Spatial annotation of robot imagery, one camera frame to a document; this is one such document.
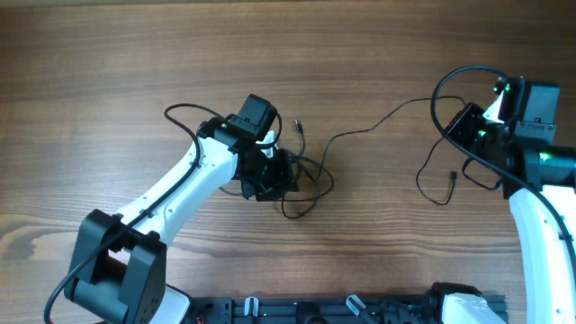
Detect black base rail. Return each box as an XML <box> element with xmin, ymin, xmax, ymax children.
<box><xmin>188</xmin><ymin>295</ymin><xmax>442</xmax><ymax>324</ymax></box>

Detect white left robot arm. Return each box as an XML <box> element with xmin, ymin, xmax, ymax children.
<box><xmin>55</xmin><ymin>94</ymin><xmax>297</xmax><ymax>323</ymax></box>

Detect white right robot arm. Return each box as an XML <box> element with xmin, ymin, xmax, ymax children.
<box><xmin>445</xmin><ymin>77</ymin><xmax>575</xmax><ymax>323</ymax></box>

